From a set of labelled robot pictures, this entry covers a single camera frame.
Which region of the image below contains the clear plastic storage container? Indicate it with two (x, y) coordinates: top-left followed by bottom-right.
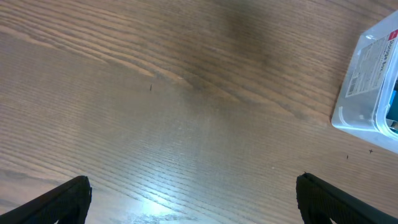
(331, 12), (397, 152)

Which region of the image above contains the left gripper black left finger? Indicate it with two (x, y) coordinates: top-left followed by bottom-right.
(1, 175), (92, 224)

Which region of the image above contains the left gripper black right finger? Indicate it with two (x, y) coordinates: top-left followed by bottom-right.
(296, 173), (397, 224)

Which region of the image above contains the blue white screwdriver set box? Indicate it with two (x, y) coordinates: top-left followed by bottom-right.
(386, 82), (398, 133)

